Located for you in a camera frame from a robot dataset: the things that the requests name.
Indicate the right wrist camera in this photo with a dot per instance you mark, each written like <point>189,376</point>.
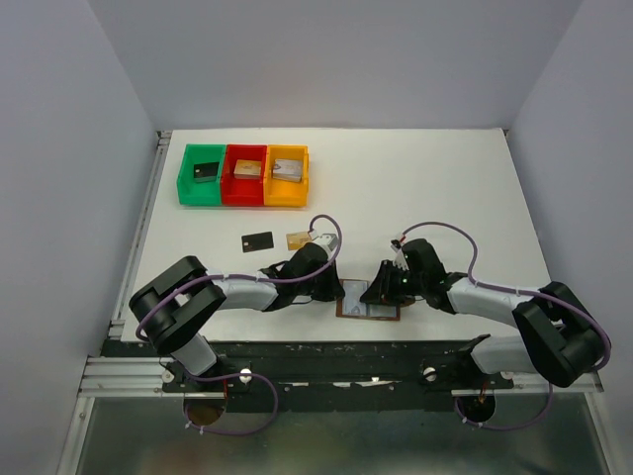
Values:
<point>400,260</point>

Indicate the gold credit card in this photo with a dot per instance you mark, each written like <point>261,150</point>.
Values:
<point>297,240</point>

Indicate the green plastic bin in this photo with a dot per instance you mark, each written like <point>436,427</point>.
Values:
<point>206,194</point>

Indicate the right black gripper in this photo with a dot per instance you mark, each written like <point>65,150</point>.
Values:
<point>381,291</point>

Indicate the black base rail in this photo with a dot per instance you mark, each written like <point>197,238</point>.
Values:
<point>338,376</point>

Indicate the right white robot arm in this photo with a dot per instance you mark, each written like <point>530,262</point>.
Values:
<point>553,340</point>

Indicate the silver VIP credit card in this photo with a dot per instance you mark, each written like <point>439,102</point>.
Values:
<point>351,305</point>

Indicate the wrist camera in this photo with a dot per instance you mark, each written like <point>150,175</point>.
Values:
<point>400,260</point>
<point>329,242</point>

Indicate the silver card stack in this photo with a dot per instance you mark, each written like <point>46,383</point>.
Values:
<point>287,170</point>

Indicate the gold card stack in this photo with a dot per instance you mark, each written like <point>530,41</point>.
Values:
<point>247,169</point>

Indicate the black card stack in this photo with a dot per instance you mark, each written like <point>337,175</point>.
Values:
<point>206,172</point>

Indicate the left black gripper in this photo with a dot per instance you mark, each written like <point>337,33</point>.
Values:
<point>332,291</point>

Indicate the red plastic bin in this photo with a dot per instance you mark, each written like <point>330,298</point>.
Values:
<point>237,192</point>

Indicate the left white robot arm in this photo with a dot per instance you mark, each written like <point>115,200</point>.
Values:
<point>172,308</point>

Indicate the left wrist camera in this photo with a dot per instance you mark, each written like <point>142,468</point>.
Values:
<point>329,242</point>

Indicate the orange plastic bin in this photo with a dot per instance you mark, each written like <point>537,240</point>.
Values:
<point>278,193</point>

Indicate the black credit card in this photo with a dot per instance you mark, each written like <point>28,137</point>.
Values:
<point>257,242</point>

